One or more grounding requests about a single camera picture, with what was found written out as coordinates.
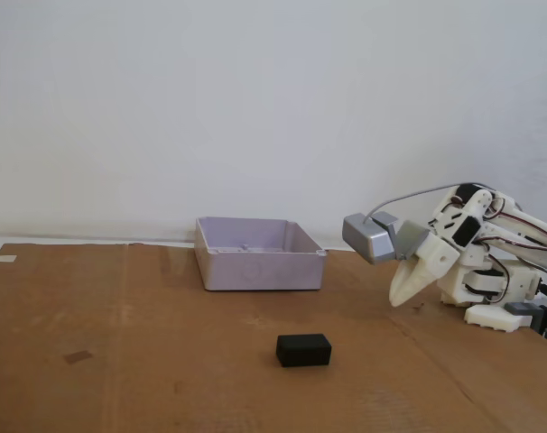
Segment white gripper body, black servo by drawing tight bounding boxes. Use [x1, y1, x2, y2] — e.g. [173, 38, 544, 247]
[412, 201, 485, 280]

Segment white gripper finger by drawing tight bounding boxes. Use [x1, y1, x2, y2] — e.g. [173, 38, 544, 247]
[388, 256, 420, 308]
[393, 259, 440, 309]

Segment black rectangular block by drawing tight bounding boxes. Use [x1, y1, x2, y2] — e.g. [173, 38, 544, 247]
[275, 333, 333, 370]

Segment pale lilac plastic box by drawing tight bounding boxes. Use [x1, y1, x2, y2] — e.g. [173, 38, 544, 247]
[194, 216, 327, 293]

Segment silver webcam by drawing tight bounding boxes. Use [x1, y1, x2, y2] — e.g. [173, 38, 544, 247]
[342, 210, 399, 265]

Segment grey table clamp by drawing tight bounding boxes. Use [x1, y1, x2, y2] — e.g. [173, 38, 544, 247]
[503, 300, 547, 348]

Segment brown cardboard sheet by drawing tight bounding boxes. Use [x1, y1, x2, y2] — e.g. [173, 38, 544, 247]
[0, 242, 547, 433]

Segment brown tape patch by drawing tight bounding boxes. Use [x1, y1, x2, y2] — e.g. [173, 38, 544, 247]
[61, 349, 94, 364]

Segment grey webcam mount bracket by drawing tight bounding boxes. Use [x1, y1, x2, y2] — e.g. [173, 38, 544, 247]
[393, 219, 431, 262]

